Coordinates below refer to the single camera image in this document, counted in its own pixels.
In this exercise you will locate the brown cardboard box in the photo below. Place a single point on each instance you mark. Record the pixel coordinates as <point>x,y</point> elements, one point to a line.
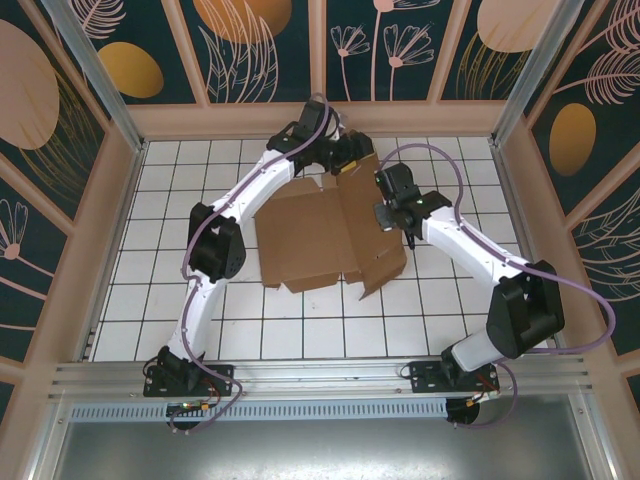
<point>310,240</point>

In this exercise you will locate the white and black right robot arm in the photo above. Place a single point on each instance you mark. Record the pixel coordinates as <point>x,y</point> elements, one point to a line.
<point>470,245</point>

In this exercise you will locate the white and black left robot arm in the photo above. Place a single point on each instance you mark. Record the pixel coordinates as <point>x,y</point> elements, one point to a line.
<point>200,310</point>

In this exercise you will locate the grey sheet metal panel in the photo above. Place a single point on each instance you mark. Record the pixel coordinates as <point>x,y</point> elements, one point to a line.
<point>320,450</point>

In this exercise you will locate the aluminium side rail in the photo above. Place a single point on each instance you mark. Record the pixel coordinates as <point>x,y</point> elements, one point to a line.
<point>127,200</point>
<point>511,197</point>

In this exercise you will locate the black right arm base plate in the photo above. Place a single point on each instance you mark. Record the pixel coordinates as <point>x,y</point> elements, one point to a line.
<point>422,377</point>

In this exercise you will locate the aluminium mounting rail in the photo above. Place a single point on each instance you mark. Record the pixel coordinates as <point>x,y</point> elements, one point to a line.
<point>320,375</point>

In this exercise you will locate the aluminium corner post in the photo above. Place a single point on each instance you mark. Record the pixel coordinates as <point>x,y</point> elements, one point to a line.
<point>530,65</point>
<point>100,75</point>

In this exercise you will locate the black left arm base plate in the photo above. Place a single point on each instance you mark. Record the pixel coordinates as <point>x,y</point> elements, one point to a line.
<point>222,375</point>

